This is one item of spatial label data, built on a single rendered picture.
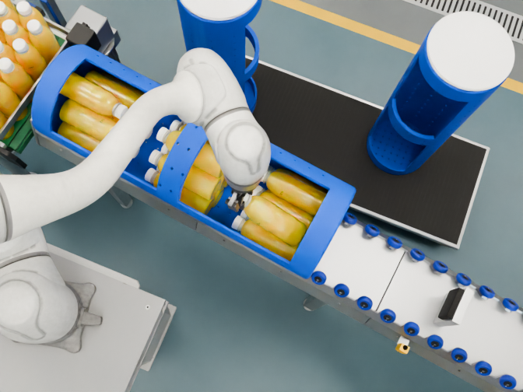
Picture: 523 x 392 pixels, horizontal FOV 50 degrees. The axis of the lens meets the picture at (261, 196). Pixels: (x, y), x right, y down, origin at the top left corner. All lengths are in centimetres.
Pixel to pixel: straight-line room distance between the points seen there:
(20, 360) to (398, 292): 106
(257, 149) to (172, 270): 166
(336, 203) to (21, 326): 78
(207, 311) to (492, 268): 134
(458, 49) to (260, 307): 140
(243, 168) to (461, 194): 179
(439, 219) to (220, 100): 172
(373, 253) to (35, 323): 96
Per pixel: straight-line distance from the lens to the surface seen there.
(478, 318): 181
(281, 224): 146
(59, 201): 89
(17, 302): 134
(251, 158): 103
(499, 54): 196
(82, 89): 162
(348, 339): 264
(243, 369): 260
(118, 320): 156
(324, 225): 141
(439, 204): 267
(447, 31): 194
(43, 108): 162
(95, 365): 157
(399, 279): 174
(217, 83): 111
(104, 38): 215
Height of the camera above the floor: 260
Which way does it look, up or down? 75 degrees down
